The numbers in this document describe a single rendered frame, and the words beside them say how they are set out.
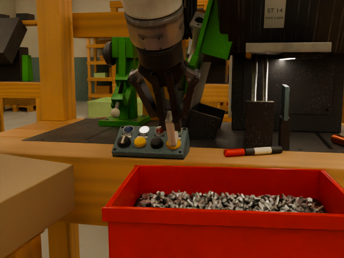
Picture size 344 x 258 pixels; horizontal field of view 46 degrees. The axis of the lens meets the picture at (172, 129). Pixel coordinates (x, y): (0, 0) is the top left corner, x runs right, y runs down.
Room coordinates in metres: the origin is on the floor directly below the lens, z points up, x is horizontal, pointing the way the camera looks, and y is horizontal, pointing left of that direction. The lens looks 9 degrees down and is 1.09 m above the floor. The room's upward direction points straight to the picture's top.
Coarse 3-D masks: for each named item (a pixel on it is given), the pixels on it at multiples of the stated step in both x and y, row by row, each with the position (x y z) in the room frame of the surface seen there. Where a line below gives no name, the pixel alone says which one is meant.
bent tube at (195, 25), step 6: (198, 12) 1.12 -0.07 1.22; (192, 18) 1.11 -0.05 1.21; (198, 18) 1.12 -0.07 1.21; (192, 24) 1.09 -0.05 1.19; (198, 24) 1.10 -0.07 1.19; (198, 30) 1.11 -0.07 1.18; (192, 36) 1.14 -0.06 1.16; (198, 36) 1.13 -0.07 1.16; (192, 42) 1.15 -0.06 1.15; (192, 48) 1.16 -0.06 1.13; (180, 96) 1.08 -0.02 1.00; (180, 102) 1.08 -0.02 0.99
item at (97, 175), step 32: (64, 160) 0.83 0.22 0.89; (96, 160) 0.82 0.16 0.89; (128, 160) 0.81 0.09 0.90; (160, 160) 0.80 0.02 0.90; (192, 160) 0.79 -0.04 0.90; (224, 160) 0.79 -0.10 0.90; (256, 160) 0.79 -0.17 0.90; (288, 160) 0.79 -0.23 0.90; (320, 160) 0.79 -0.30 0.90; (96, 192) 0.82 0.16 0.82; (96, 224) 0.82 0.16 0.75
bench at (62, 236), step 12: (72, 120) 1.50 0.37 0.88; (0, 132) 1.24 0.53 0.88; (12, 132) 1.24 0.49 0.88; (24, 132) 1.24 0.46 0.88; (36, 132) 1.24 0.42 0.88; (48, 228) 1.50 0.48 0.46; (60, 228) 1.49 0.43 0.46; (72, 228) 1.51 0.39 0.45; (48, 240) 1.50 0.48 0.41; (60, 240) 1.49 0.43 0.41; (72, 240) 1.51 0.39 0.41; (60, 252) 1.49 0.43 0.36; (72, 252) 1.50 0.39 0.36
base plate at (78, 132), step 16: (64, 128) 1.19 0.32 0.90; (80, 128) 1.19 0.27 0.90; (96, 128) 1.19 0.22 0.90; (112, 128) 1.19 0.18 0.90; (224, 128) 1.19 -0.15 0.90; (192, 144) 0.95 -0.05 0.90; (208, 144) 0.95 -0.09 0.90; (224, 144) 0.95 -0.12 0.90; (240, 144) 0.95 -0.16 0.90; (272, 144) 0.95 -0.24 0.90; (304, 144) 0.95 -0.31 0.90; (320, 144) 0.95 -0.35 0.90; (336, 144) 0.95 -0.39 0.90
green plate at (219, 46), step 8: (208, 0) 1.01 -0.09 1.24; (216, 0) 1.02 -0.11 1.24; (208, 8) 1.01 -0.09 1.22; (216, 8) 1.02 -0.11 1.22; (208, 16) 1.01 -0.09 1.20; (216, 16) 1.02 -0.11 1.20; (208, 24) 1.02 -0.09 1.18; (216, 24) 1.02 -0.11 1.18; (200, 32) 1.01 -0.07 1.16; (208, 32) 1.02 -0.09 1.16; (216, 32) 1.02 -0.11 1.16; (200, 40) 1.01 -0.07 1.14; (208, 40) 1.02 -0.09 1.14; (216, 40) 1.02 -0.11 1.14; (224, 40) 1.01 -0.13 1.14; (200, 48) 1.01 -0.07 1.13; (208, 48) 1.02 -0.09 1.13; (216, 48) 1.02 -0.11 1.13; (224, 48) 1.01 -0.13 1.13; (200, 56) 1.06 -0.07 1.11; (216, 56) 1.02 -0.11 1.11; (224, 56) 1.01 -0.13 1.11
